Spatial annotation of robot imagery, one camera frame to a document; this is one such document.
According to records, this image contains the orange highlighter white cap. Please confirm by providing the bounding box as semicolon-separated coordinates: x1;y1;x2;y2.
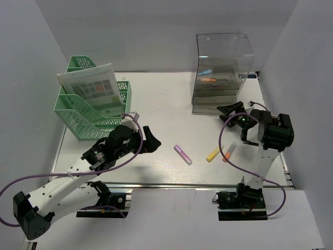
223;142;237;163

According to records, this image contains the green file organizer rack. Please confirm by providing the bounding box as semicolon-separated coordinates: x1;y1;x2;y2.
54;55;133;141

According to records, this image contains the blue highlighter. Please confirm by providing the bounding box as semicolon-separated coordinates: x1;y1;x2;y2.
197;69;212;76

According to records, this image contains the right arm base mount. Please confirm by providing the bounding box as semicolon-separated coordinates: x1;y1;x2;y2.
212;191;268;221

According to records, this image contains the clear acrylic drawer unit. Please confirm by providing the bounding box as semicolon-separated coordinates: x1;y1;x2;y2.
190;31;254;115

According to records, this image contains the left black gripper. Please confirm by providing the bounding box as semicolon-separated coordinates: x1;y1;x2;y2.
116;126;161;159

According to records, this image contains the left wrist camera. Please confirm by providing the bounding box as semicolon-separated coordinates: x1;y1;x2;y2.
121;111;139;131

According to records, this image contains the yellow highlighter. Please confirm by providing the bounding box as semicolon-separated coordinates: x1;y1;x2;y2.
206;147;220;163

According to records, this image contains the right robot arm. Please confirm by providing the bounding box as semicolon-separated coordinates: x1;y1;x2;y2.
217;102;294;208

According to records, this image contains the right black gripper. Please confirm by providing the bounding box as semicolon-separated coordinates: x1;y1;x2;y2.
217;101;250;129

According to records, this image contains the document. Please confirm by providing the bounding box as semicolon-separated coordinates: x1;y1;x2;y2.
57;64;124;116

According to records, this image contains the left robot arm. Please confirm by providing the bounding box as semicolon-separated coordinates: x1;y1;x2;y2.
13;125;161;241

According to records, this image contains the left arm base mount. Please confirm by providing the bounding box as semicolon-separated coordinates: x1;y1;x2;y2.
76;191;132;219

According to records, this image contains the purple highlighter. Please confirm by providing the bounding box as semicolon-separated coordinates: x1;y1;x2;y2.
173;145;193;166

